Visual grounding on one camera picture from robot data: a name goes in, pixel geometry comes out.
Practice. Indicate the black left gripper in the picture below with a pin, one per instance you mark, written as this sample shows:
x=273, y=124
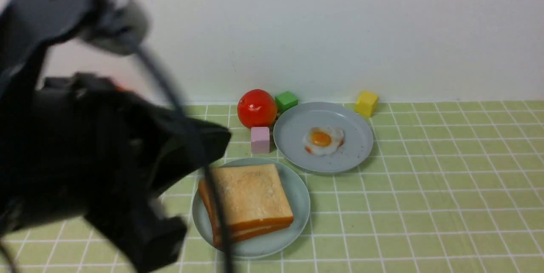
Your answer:
x=80, y=147

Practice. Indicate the toast slice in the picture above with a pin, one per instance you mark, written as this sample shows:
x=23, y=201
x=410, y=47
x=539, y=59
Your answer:
x=238, y=232
x=228, y=180

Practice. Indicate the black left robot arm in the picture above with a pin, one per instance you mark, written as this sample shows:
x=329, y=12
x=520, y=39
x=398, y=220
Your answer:
x=25, y=73

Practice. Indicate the red tomato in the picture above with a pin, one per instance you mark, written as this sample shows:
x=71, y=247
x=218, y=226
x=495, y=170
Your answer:
x=257, y=108

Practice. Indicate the pink cube block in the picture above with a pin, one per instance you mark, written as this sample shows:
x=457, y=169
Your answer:
x=260, y=140

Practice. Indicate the green cube block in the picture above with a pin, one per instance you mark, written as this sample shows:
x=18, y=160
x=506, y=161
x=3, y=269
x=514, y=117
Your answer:
x=286, y=100

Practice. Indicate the teal centre plate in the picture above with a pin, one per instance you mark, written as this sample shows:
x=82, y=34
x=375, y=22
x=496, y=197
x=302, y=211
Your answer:
x=299, y=200

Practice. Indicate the blue plate with eggs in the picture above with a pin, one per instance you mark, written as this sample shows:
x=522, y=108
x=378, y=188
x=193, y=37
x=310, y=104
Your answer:
x=292, y=126

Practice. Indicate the rear fried egg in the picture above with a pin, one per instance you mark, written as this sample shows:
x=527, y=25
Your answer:
x=323, y=141

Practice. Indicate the yellow cube block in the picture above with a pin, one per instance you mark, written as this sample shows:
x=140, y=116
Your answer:
x=366, y=104

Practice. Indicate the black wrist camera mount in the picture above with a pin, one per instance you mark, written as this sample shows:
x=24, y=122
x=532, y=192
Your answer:
x=30, y=26

